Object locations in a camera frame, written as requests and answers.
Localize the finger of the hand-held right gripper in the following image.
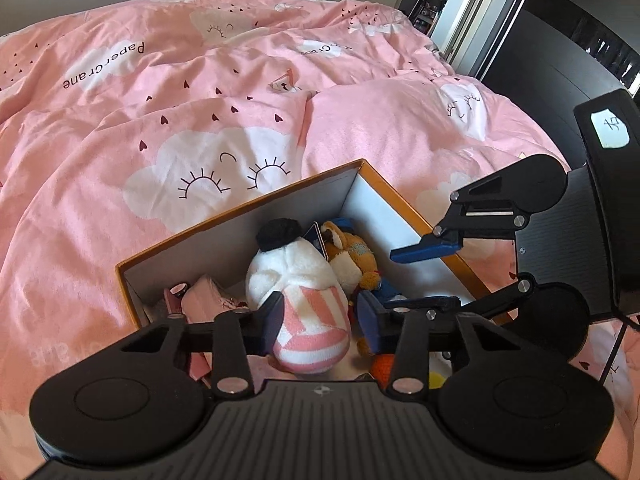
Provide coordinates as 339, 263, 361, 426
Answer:
386, 273, 539, 319
390, 160, 532, 265

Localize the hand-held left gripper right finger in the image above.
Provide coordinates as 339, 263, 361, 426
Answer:
356, 292, 507, 396

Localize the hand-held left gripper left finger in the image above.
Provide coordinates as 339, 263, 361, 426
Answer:
120, 291, 286, 397

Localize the white panda plush striped pink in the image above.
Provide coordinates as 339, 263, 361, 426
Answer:
246, 217, 351, 375

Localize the orange cardboard box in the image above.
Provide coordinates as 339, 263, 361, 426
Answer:
116, 158, 494, 392

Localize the orange crochet toy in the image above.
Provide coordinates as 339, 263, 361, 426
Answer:
372, 354, 402, 387

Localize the orange bear plush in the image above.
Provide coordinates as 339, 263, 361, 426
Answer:
320, 220, 382, 294

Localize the blue card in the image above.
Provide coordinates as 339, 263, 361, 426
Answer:
305, 222, 329, 262

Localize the maroon small device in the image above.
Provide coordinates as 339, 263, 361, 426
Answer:
165, 282, 190, 319

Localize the black wardrobe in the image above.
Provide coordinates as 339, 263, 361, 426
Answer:
479, 0, 640, 171

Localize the pink printed duvet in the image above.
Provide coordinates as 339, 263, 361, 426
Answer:
0, 0, 640, 480

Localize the black cable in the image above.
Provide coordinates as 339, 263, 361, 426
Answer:
597, 310, 635, 387

